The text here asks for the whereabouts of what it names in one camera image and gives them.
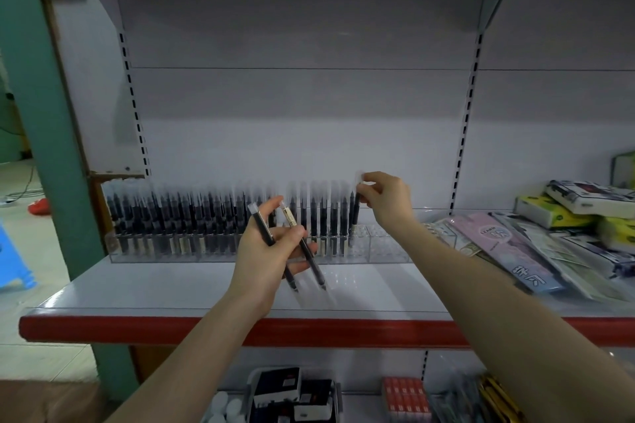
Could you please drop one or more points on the pink stationery packet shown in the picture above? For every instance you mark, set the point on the pink stationery packet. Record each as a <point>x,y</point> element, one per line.
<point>511,251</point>

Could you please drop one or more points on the slotted white shelf upright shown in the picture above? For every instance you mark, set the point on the slotted white shelf upright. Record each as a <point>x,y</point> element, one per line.
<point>135,105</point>
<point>466,115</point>

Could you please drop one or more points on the white black printed pack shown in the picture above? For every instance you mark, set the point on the white black printed pack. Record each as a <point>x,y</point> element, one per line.
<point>590,197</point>

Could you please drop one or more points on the person's left hand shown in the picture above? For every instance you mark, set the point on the person's left hand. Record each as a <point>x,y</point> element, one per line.
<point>253,264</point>

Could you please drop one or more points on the white plastic bin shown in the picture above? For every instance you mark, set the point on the white plastic bin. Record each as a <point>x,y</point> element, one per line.
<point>338,398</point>

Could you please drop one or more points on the yellow green tissue pack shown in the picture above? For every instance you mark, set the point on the yellow green tissue pack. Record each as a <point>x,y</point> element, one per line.
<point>550,212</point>

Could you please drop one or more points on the white shelf with red edge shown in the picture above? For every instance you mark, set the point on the white shelf with red edge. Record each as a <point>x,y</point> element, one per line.
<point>149,298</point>

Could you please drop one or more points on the grey printed flat packet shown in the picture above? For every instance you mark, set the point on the grey printed flat packet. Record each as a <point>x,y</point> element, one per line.
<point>449,237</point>

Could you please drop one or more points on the black gel pen clear cap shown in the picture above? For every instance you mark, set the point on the black gel pen clear cap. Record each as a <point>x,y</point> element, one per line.
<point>263,227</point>
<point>311,259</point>
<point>354,224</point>

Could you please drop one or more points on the person's right hand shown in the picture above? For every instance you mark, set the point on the person's right hand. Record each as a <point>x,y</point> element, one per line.
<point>392,202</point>

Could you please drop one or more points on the green pillar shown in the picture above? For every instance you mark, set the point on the green pillar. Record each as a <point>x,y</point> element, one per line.
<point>44,130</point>

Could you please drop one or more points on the stack of red packets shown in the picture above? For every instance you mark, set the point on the stack of red packets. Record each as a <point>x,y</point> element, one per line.
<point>406,400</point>

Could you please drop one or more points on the blue plastic stool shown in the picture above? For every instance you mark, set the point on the blue plastic stool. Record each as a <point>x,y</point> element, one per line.
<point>12,259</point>

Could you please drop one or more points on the person's left forearm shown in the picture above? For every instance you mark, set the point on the person's left forearm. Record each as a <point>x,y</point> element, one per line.
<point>198,363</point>

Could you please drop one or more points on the person's left thumb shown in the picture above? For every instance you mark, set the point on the person's left thumb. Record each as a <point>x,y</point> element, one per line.
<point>270,212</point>

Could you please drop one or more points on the person's right thumb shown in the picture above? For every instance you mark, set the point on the person's right thumb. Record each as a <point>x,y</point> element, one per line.
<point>372,189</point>

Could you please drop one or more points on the red object on floor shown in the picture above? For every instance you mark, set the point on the red object on floor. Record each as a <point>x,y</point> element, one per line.
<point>39,208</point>

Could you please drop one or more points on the green box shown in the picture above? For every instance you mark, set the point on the green box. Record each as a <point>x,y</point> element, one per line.
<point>624,171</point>

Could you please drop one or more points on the clear acrylic pen display holder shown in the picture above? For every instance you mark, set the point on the clear acrylic pen display holder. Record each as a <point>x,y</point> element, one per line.
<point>377,244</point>

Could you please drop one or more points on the row of black pens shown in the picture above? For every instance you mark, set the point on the row of black pens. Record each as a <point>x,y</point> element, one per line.
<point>198,219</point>

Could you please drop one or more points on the person's right forearm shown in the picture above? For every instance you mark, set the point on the person's right forearm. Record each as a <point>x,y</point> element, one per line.
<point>506,328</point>

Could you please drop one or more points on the black box white label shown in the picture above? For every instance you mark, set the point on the black box white label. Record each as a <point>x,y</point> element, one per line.
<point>275,385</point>
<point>313,400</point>

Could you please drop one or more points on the clear packets of pens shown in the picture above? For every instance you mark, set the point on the clear packets of pens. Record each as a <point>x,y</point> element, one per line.
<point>456,400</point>

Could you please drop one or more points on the yellow pencil packet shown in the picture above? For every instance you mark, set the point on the yellow pencil packet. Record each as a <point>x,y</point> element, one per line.
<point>501,398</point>

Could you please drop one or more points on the white bottle caps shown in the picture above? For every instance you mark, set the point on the white bottle caps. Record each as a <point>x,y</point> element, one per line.
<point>225,408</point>

